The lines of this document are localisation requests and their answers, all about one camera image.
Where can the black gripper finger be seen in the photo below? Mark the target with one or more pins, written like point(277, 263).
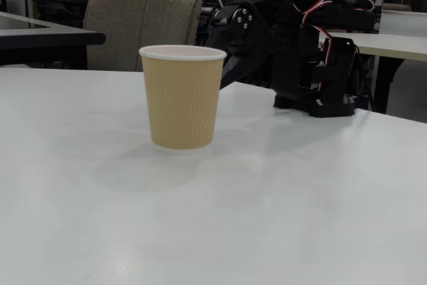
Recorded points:
point(230, 73)

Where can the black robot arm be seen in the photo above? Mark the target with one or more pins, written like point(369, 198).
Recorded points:
point(290, 64)

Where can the tan ripple paper cup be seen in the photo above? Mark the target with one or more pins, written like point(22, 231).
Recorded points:
point(181, 98)

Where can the beige fabric chair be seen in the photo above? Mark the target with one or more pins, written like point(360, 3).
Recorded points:
point(133, 21)

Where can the white table dark legs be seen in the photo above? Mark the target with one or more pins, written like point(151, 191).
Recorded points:
point(393, 46)

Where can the tan office chair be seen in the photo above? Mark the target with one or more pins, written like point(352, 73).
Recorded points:
point(397, 7)

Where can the white desk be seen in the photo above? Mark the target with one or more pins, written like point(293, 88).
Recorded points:
point(403, 23)

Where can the dark-edged grey table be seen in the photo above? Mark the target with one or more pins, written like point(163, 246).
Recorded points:
point(50, 36)

